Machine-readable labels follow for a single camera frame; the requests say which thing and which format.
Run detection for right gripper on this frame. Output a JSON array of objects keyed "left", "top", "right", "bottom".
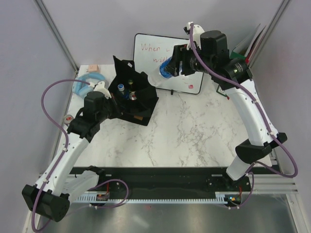
[{"left": 164, "top": 42, "right": 214, "bottom": 77}]

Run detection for green glass Perrier bottle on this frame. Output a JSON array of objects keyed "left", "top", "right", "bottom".
[{"left": 128, "top": 79, "right": 135, "bottom": 92}]

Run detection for red silver beverage can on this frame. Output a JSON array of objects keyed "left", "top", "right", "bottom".
[{"left": 129, "top": 93, "right": 137, "bottom": 100}]

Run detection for black canvas bag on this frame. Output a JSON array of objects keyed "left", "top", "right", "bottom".
[{"left": 108, "top": 56, "right": 159, "bottom": 126}]

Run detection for blue label water bottle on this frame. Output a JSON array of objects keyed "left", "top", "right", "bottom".
[{"left": 117, "top": 83, "right": 129, "bottom": 99}]

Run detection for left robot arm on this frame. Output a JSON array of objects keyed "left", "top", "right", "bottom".
[{"left": 22, "top": 88, "right": 120, "bottom": 222}]

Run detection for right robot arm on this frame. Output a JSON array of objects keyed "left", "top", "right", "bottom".
[{"left": 159, "top": 25, "right": 288, "bottom": 191}]

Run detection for whiteboard with red writing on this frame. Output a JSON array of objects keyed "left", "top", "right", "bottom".
[{"left": 133, "top": 33, "right": 203, "bottom": 95}]

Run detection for green lever arch binder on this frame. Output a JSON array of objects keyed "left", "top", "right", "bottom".
[{"left": 229, "top": 24, "right": 261, "bottom": 60}]

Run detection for red binder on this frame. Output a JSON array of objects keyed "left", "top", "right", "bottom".
[{"left": 225, "top": 25, "right": 267, "bottom": 100}]

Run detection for small pink box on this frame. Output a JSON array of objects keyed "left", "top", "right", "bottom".
[{"left": 86, "top": 64, "right": 100, "bottom": 73}]

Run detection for light blue headphones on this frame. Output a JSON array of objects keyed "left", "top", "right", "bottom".
[{"left": 72, "top": 72, "right": 105, "bottom": 98}]

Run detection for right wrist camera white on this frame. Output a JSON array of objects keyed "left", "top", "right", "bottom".
[{"left": 184, "top": 22, "right": 205, "bottom": 49}]

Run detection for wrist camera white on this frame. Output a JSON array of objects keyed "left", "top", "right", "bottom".
[
  {"left": 89, "top": 81, "right": 112, "bottom": 99},
  {"left": 184, "top": 22, "right": 205, "bottom": 49}
]

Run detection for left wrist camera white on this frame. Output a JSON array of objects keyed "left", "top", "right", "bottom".
[{"left": 89, "top": 81, "right": 112, "bottom": 99}]

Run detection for right aluminium frame post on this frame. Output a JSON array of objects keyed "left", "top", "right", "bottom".
[{"left": 249, "top": 0, "right": 292, "bottom": 68}]

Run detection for aluminium frame post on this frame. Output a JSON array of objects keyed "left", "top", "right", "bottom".
[
  {"left": 249, "top": 0, "right": 292, "bottom": 68},
  {"left": 34, "top": 0, "right": 79, "bottom": 74}
]

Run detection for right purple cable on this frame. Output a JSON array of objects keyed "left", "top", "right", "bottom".
[{"left": 189, "top": 23, "right": 299, "bottom": 209}]

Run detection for purple cable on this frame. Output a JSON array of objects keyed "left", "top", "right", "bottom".
[
  {"left": 31, "top": 79, "right": 94, "bottom": 233},
  {"left": 189, "top": 23, "right": 299, "bottom": 209}
]

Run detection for white slotted cable duct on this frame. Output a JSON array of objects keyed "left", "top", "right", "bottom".
[{"left": 73, "top": 191, "right": 241, "bottom": 204}]

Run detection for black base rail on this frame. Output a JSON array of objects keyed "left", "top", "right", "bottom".
[{"left": 70, "top": 166, "right": 251, "bottom": 197}]

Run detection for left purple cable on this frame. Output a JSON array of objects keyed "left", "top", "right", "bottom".
[{"left": 31, "top": 79, "right": 94, "bottom": 233}]

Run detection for left aluminium frame post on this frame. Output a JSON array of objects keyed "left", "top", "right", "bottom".
[{"left": 34, "top": 0, "right": 79, "bottom": 74}]

